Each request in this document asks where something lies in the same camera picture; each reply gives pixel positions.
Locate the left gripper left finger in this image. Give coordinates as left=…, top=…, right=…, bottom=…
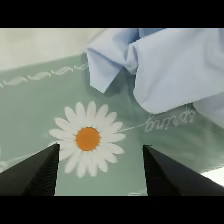
left=0, top=142, right=61, bottom=197

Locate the light blue shirt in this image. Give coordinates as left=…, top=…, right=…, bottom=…
left=85, top=28, right=224, bottom=129

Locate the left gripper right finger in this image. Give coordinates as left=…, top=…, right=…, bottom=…
left=142, top=144, right=224, bottom=197

